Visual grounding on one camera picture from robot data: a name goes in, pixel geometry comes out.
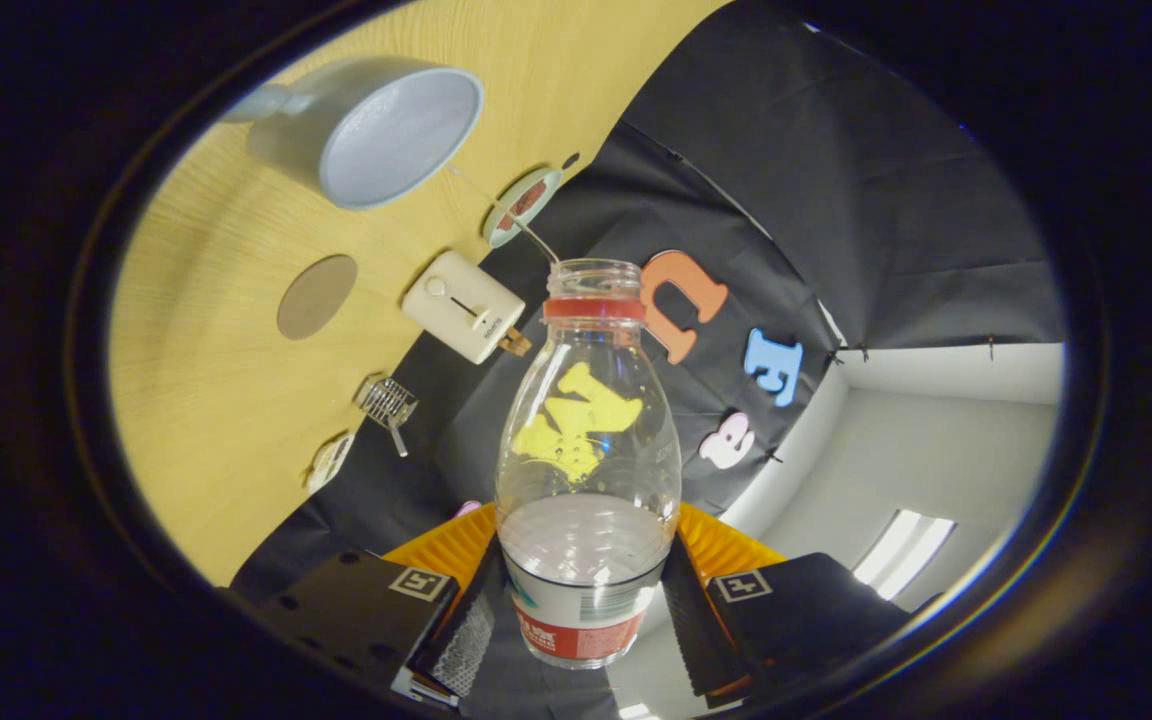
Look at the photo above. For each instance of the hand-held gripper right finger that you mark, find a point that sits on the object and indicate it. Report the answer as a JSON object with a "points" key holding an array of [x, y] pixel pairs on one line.
{"points": [[701, 630]]}

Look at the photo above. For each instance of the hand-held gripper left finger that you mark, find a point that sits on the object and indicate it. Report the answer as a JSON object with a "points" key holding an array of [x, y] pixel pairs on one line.
{"points": [[466, 640]]}

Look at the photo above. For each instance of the clear plastic juice bottle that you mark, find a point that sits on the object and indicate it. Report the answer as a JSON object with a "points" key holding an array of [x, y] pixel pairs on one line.
{"points": [[586, 560]]}

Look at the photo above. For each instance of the round brown coaster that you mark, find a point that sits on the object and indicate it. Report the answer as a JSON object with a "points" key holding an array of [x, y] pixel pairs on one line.
{"points": [[317, 297]]}

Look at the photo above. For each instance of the white cup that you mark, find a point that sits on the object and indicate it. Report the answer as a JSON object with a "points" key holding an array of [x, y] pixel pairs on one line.
{"points": [[396, 135]]}

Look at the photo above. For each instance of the long ceiling light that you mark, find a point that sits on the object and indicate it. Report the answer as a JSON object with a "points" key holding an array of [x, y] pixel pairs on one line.
{"points": [[904, 553]]}

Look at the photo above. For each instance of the small white dish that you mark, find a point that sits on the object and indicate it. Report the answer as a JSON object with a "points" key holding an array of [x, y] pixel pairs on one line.
{"points": [[329, 463]]}

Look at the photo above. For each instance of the toasted bread slice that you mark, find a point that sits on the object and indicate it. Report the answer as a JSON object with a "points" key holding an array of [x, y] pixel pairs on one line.
{"points": [[516, 342]]}

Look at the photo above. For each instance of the white toaster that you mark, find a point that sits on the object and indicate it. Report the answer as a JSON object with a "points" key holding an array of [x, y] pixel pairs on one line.
{"points": [[461, 305]]}

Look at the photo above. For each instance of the wooden table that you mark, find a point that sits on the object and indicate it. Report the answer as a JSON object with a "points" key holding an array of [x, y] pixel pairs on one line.
{"points": [[216, 400]]}

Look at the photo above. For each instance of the pale green plate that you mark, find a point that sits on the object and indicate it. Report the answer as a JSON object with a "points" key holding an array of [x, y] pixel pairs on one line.
{"points": [[498, 232]]}

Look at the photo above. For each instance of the brown meat slice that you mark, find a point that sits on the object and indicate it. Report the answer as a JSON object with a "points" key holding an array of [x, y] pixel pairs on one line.
{"points": [[524, 205]]}

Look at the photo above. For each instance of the black backdrop cloth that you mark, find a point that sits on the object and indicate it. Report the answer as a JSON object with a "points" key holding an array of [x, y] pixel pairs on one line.
{"points": [[836, 200]]}

